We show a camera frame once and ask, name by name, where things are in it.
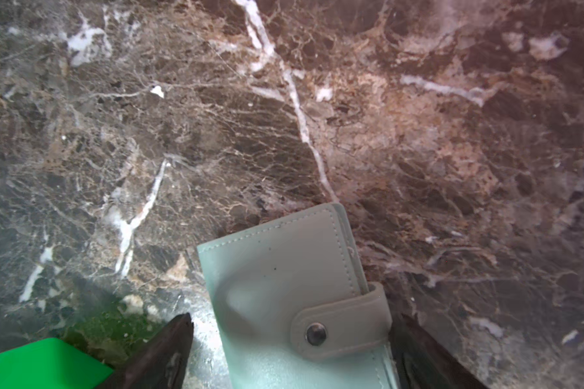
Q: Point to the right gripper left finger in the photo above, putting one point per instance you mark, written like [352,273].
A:
[161,363]

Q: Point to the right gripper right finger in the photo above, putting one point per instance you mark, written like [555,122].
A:
[422,362]

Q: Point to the green plastic card tray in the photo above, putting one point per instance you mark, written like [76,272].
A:
[50,363]

